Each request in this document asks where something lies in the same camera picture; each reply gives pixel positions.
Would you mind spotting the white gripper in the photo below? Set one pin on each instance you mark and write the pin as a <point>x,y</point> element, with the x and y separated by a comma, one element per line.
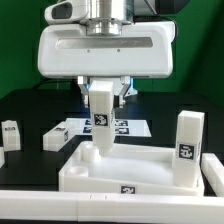
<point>102,39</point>

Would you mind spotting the white desk tabletop tray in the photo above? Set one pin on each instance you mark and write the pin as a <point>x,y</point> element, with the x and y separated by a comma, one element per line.
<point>127,169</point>

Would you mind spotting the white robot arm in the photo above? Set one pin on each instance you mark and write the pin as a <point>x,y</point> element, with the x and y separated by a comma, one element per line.
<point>146,11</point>

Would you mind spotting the white marker sheet with tags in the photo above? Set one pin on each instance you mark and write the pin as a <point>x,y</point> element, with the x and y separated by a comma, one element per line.
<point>123,127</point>

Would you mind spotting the white left fence piece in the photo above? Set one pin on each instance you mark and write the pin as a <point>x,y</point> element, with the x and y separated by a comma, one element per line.
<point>2,158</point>

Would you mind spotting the white front fence bar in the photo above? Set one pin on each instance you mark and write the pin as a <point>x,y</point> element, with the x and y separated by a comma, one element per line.
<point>121,208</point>

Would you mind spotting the white fence bar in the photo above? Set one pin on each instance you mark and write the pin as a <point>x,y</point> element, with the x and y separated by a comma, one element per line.
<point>213,170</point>
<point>121,208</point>

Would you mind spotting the white right fence bar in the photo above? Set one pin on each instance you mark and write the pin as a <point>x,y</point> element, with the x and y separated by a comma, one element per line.
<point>213,170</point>

